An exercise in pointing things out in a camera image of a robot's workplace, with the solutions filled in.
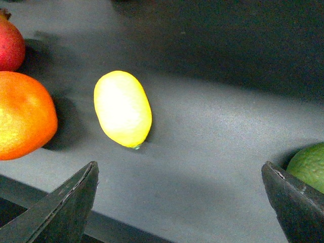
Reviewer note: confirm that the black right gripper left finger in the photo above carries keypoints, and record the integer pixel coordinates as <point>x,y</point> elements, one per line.
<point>60,216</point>

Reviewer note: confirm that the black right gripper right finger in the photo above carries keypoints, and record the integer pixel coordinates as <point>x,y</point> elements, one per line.
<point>298,206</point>

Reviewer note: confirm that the yellow lemon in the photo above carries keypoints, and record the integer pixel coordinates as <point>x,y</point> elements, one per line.
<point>123,109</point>

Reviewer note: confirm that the green lime front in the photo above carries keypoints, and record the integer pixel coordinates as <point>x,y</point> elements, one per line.
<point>307,166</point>

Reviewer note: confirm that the large front orange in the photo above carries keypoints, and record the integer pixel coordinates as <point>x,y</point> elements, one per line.
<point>28,115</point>

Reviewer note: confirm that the red pomegranate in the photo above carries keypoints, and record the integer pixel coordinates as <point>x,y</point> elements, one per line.
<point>13,46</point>

